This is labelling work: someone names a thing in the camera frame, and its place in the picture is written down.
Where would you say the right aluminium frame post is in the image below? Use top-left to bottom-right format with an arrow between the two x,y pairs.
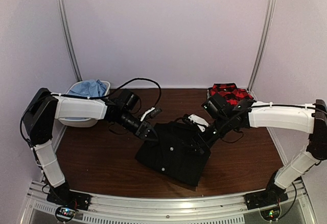
247,0 -> 276,93

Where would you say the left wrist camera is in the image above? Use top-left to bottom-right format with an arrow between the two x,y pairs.
140,107 -> 162,121

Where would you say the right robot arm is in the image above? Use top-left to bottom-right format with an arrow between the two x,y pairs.
188,95 -> 326,205

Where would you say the left aluminium frame post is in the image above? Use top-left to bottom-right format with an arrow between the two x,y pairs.
57,0 -> 82,82

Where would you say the circuit board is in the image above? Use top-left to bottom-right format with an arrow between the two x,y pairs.
260,208 -> 281,222
55,206 -> 76,222

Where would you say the aluminium frame post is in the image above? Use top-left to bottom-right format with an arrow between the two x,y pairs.
247,0 -> 276,93
57,0 -> 82,82

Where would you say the black long sleeve shirt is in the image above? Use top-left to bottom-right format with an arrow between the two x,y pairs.
135,122 -> 211,187

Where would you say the left circuit board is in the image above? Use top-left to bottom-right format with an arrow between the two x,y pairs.
55,206 -> 76,222

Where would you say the white plastic basin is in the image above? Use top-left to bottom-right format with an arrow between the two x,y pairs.
59,80 -> 110,127

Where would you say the red black plaid shirt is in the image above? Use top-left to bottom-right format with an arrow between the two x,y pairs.
208,83 -> 254,106

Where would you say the light blue shirt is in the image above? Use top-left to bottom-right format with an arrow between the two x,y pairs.
68,79 -> 107,97

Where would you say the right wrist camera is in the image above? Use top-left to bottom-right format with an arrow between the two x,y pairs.
186,114 -> 209,132

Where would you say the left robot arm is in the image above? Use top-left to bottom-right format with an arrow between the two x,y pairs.
20,88 -> 161,206

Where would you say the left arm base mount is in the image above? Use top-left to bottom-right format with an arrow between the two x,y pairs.
46,182 -> 91,211

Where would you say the right circuit board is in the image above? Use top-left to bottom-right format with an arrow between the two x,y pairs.
260,208 -> 281,222

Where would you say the front aluminium rail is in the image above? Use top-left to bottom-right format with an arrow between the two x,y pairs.
25,180 -> 317,224

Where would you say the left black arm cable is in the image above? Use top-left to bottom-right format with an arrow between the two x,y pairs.
19,77 -> 162,148

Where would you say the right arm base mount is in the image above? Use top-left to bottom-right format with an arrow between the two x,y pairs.
244,171 -> 288,210

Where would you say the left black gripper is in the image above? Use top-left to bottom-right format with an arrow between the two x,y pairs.
118,109 -> 161,142

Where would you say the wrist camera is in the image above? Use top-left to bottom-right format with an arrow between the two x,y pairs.
140,107 -> 162,121
186,114 -> 209,132

